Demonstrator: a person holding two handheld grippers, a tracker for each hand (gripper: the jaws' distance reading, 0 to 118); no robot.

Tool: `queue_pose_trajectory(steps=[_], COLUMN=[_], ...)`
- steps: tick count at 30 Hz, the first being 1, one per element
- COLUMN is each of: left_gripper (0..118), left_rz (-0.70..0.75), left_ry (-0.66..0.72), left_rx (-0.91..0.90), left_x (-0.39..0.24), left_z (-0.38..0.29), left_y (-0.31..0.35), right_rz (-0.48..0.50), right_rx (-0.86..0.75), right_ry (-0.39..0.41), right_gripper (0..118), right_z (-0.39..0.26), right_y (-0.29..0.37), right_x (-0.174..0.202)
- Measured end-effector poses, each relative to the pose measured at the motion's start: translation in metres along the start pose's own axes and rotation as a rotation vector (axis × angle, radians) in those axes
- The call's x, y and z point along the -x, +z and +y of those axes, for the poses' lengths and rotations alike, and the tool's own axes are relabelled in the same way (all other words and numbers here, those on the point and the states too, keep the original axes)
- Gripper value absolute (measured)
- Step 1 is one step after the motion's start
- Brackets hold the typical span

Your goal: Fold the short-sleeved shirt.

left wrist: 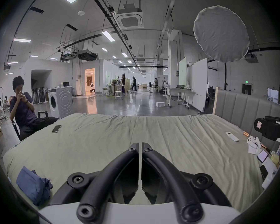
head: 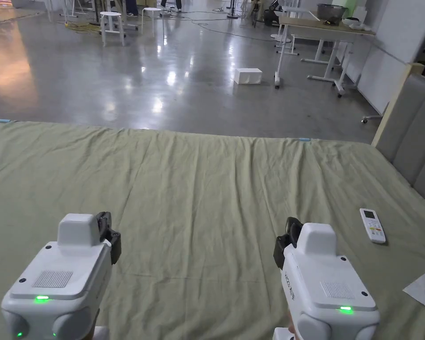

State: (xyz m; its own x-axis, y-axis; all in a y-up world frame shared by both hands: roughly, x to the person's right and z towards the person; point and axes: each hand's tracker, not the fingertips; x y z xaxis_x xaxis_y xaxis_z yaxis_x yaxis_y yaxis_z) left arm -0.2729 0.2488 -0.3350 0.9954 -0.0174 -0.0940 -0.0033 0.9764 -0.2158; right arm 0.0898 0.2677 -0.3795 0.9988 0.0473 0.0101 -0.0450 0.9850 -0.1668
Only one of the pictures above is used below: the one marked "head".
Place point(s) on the person's left hand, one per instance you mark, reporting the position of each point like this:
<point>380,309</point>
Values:
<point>90,331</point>

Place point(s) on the grey padded headboard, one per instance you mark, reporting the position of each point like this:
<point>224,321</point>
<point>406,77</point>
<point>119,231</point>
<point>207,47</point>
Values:
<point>414,141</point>

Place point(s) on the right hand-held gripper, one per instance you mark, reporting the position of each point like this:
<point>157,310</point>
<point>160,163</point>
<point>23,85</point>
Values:
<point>326,283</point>

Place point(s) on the person's right hand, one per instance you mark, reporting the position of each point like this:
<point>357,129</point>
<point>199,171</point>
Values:
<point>290,323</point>

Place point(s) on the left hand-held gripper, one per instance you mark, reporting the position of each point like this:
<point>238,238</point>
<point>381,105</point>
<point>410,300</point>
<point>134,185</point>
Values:
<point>56,283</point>

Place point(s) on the white box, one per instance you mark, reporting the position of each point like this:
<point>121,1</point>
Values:
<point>248,76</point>

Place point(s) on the white plastic bag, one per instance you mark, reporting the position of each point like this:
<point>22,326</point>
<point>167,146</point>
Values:
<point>423,288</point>

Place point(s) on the white remote control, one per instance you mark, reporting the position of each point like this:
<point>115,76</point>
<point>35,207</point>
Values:
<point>372,226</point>

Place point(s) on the bed with pale green sheet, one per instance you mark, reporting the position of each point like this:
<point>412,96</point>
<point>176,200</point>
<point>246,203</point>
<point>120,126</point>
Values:
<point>198,194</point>

